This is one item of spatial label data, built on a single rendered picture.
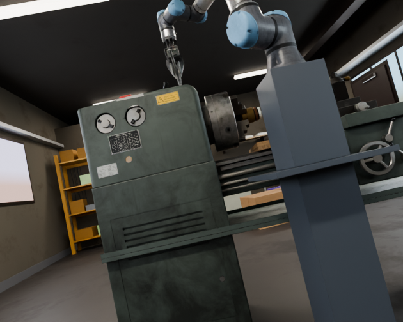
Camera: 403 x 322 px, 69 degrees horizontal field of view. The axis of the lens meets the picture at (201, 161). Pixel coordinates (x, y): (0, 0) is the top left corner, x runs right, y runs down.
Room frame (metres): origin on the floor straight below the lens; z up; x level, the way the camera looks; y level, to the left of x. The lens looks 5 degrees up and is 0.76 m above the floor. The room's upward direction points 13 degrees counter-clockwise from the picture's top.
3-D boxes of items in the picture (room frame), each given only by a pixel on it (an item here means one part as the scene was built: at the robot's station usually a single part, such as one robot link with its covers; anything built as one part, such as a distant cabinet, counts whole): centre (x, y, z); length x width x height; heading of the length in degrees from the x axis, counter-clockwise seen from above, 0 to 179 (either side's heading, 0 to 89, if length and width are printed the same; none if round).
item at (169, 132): (1.61, 0.23, 1.06); 0.59 x 0.48 x 0.39; 88
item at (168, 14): (1.41, -0.05, 1.64); 0.11 x 0.11 x 0.08; 33
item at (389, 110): (1.56, -0.83, 0.90); 0.53 x 0.30 x 0.06; 178
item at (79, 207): (6.25, 1.87, 1.04); 2.18 x 0.59 x 2.09; 95
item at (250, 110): (1.61, -0.32, 1.08); 0.09 x 0.09 x 0.09; 88
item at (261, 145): (1.61, -0.44, 0.89); 0.36 x 0.30 x 0.04; 178
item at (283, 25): (1.09, -0.39, 1.27); 0.13 x 0.12 x 0.14; 123
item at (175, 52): (1.48, 0.02, 1.48); 0.09 x 0.08 x 0.12; 178
